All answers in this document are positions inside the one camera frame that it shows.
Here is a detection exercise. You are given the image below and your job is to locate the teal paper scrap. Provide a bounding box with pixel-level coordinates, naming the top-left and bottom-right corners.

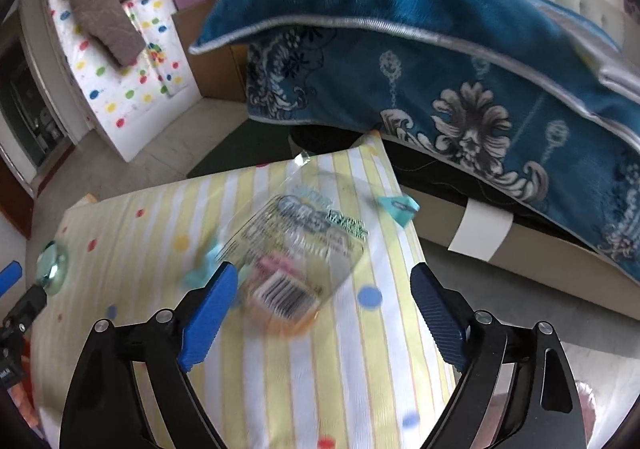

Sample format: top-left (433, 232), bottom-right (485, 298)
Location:
top-left (377, 195), bottom-right (420, 228)
top-left (182, 239), bottom-right (221, 287)

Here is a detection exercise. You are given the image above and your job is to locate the white polka dot sheet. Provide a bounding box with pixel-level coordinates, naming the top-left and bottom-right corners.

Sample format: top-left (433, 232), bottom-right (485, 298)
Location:
top-left (42, 0), bottom-right (201, 162)

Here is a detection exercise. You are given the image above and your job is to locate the white tag on bed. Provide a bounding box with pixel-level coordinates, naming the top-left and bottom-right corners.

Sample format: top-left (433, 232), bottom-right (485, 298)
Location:
top-left (447, 201), bottom-right (514, 262)

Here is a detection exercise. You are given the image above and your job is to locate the trash bin with pink bag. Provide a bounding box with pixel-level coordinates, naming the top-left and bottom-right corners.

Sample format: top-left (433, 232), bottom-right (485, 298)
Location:
top-left (570, 376), bottom-right (601, 435)

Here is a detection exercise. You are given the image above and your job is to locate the blue floral blanket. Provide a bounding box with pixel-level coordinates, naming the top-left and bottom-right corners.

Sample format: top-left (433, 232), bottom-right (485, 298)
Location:
top-left (189, 0), bottom-right (640, 287)

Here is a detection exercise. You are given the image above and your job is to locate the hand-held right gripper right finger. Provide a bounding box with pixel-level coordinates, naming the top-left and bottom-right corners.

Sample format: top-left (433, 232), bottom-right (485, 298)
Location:
top-left (409, 263), bottom-right (587, 449)

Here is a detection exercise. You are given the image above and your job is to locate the person's left hand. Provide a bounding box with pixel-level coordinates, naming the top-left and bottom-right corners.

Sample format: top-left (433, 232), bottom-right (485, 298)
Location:
top-left (10, 371), bottom-right (43, 430)

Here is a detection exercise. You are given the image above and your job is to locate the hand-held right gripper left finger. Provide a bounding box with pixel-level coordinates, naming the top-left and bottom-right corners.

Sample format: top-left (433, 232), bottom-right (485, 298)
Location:
top-left (59, 261), bottom-right (239, 449)

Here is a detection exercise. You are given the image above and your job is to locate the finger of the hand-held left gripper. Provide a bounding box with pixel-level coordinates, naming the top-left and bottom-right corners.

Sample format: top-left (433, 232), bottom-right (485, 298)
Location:
top-left (0, 261), bottom-right (23, 297)
top-left (0, 284), bottom-right (48, 330)

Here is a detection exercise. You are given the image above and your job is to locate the beige upholstered bed frame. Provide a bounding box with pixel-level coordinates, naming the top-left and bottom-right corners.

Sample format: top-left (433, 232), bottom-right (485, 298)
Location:
top-left (295, 0), bottom-right (640, 315)

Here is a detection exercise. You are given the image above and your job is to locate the cardboard box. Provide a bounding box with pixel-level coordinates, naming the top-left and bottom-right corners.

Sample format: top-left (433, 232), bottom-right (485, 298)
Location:
top-left (170, 0), bottom-right (251, 102)

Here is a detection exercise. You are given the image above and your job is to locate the clear crumpled plastic wrapper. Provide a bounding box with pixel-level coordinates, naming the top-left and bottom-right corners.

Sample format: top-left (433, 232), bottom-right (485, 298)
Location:
top-left (36, 240), bottom-right (69, 291)

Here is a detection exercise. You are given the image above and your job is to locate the yellow striped dotted tablecloth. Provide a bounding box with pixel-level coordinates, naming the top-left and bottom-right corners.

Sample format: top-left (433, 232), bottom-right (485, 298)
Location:
top-left (30, 134), bottom-right (461, 449)

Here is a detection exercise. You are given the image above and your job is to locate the clear plastic blister packet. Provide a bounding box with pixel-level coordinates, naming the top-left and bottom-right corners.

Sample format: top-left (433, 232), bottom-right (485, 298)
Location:
top-left (220, 154), bottom-right (371, 335)

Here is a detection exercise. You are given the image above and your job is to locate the dark glass cabinet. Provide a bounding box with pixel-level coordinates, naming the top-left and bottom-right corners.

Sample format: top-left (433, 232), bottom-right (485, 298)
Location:
top-left (0, 36), bottom-right (76, 170)

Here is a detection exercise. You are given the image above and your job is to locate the dark floor mat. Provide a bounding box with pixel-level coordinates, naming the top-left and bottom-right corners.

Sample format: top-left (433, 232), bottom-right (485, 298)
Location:
top-left (186, 116), bottom-right (301, 180)

